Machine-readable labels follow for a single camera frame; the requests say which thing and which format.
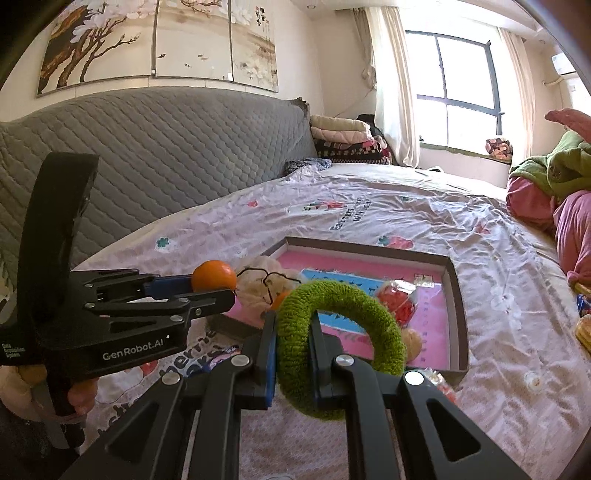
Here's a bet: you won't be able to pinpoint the blue snack packet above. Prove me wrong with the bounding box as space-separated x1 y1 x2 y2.
207 346 243 371

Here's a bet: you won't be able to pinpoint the grey quilted headboard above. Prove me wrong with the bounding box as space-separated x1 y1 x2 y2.
0 88 318 282

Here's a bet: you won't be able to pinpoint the white air conditioner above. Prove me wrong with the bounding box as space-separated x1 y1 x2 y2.
550 52 578 77

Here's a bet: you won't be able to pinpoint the dark framed window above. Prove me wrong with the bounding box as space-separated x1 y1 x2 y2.
405 30 505 127

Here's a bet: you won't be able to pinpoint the floral cushion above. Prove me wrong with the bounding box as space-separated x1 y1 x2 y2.
485 137 513 161

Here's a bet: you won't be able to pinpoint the printed pink bed sheet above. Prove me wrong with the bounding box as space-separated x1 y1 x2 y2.
69 162 591 480

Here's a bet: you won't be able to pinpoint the person's left hand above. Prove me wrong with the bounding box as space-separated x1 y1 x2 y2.
0 364 100 422

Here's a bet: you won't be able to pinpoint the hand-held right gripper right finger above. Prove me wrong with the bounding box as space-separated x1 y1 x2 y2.
308 318 532 480

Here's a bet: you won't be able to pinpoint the grey shallow cardboard box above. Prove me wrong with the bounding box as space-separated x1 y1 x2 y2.
217 236 471 387

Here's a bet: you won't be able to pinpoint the white fluffy scrunchie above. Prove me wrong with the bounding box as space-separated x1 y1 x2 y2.
235 256 305 324

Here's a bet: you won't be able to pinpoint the green fuzzy ring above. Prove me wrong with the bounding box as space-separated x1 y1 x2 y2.
276 279 408 421

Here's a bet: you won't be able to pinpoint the green blanket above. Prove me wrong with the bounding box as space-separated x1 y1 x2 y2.
509 131 591 205

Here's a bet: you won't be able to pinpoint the flowering branch wall painting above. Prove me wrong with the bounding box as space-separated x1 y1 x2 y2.
37 0 279 97

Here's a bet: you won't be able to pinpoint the clear wrapped snack packet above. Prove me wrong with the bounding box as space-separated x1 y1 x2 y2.
416 368 458 405

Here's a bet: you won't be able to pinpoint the red mesh ball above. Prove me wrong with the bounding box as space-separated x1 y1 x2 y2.
375 279 419 326

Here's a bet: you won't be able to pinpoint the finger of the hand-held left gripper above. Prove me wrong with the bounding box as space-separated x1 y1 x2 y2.
91 288 236 332
84 271 195 302

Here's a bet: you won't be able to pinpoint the stack of folded blankets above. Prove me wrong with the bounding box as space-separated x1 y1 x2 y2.
309 114 393 165

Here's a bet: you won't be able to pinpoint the beige walnut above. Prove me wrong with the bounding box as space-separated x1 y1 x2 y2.
402 329 424 365

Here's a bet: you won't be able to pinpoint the pile of blankets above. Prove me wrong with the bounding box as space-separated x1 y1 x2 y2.
505 107 591 283

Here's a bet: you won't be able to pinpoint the snack packets at bed edge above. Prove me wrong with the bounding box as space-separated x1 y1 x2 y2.
573 281 591 357

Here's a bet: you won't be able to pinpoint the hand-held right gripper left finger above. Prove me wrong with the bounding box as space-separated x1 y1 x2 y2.
60 310 279 480

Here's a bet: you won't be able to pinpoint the pink book with blue label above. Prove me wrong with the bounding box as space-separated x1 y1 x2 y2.
226 251 451 373

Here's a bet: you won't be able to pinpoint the cream curtain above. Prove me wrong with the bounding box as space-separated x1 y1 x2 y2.
353 7 421 169
499 28 533 158

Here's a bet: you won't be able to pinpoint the dark blue pillow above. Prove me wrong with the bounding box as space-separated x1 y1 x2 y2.
284 158 333 177

